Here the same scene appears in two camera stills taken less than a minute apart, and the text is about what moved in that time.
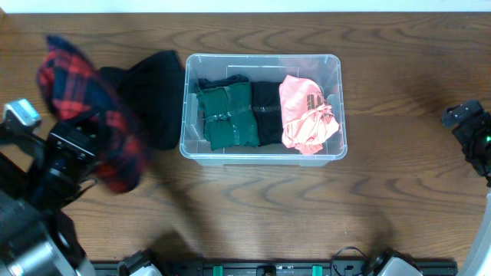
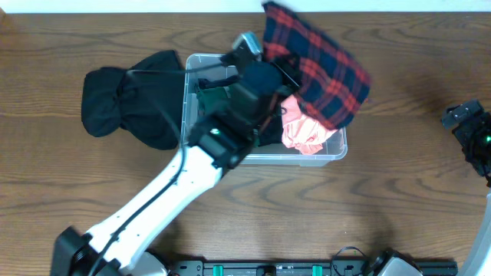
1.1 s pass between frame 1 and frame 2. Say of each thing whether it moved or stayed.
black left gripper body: moved
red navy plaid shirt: moved
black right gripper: stayed
